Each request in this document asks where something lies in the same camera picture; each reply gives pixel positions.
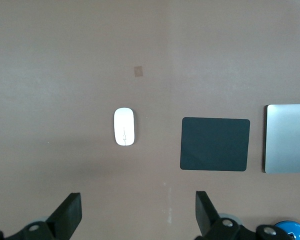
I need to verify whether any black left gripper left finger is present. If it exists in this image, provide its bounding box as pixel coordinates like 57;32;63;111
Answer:
4;192;83;240

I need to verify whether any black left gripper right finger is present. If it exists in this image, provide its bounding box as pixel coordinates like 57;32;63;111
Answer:
194;191;256;240

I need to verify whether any white computer mouse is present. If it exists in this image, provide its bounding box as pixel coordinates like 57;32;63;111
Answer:
113;107;137;147

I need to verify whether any black mouse pad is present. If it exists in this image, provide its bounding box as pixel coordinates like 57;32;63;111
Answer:
179;116;251;172

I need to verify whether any blue desk lamp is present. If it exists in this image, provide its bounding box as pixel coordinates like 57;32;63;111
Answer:
274;220;300;240

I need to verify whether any silver closed laptop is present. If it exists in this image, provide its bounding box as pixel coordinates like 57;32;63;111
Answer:
264;103;300;174

